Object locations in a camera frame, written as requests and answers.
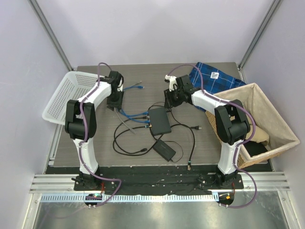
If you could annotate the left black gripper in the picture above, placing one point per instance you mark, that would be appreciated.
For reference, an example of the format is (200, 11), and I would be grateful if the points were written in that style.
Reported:
(111, 105)

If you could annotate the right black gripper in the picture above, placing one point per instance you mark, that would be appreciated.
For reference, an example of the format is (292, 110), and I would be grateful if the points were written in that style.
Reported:
(169, 103)

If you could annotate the black network switch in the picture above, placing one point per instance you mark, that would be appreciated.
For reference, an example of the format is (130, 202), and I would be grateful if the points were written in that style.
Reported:
(159, 121)

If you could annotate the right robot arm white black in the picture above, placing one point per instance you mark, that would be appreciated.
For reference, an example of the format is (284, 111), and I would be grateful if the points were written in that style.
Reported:
(232, 125)

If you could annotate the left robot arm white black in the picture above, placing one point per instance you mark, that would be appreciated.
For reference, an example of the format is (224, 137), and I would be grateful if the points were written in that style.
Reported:
(80, 120)

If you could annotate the white perforated plastic basket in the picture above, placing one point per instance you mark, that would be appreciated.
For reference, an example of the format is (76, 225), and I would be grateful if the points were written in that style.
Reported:
(73, 86)

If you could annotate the blue plaid cloth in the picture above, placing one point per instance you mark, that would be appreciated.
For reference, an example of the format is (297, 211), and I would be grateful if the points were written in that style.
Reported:
(209, 80)

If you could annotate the black power adapter brick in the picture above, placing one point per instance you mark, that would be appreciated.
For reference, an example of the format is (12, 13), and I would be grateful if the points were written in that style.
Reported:
(165, 151)

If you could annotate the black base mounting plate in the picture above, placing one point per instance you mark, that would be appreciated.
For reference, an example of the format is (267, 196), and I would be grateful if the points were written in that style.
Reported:
(162, 180)

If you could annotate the beige cloth in basket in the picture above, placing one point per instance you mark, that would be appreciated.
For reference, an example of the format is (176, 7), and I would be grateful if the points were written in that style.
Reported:
(260, 135)

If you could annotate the wicker basket with beige liner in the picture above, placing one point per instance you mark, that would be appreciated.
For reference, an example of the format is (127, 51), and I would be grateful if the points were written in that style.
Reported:
(271, 129)

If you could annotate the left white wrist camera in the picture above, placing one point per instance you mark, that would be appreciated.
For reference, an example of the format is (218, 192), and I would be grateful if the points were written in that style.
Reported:
(120, 85)

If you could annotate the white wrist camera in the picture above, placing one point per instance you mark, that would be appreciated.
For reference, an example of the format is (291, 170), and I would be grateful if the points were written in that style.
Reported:
(172, 82)
(120, 85)

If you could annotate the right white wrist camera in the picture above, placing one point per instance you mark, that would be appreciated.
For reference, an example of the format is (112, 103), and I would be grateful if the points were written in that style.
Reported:
(172, 82)

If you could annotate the aluminium frame rail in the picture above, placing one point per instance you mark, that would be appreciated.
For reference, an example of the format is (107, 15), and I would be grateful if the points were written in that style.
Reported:
(57, 188)

